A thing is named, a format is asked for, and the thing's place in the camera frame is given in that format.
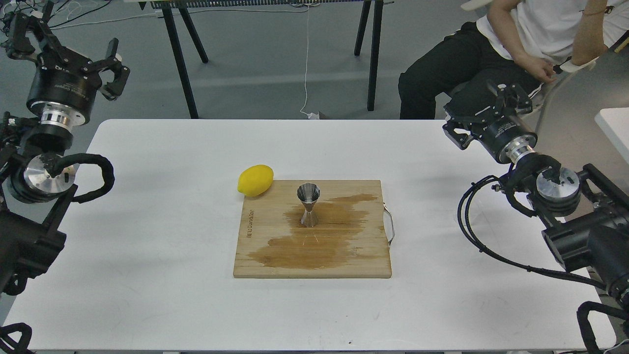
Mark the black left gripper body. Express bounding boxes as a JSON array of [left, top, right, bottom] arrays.
[[26, 64, 103, 134]]

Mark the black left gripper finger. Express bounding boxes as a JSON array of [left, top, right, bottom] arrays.
[[4, 1, 64, 69], [84, 38, 131, 101]]

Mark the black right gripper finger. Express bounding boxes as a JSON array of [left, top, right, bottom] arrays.
[[442, 104, 492, 151], [486, 79, 533, 118]]

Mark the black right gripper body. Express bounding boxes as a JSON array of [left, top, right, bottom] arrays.
[[474, 111, 538, 164]]

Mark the steel jigger measuring cup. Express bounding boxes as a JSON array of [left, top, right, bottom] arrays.
[[296, 183, 320, 227]]

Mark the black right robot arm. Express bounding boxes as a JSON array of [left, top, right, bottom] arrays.
[[443, 81, 629, 354]]

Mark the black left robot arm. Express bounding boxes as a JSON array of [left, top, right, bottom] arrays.
[[1, 0, 130, 296]]

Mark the seated person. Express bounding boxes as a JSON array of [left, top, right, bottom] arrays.
[[398, 0, 628, 119]]

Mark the grey chair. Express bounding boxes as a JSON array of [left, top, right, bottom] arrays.
[[445, 47, 629, 148]]

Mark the black-legged background table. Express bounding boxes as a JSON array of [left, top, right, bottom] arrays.
[[139, 0, 395, 119]]

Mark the wooden cutting board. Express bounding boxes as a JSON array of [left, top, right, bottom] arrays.
[[233, 179, 392, 279]]

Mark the yellow lemon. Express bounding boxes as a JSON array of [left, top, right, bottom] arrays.
[[237, 164, 274, 197]]

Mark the cable bundle on floor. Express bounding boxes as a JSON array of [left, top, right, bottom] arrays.
[[0, 0, 114, 47]]

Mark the white hanging cable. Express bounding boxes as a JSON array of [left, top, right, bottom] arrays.
[[300, 4, 320, 119]]

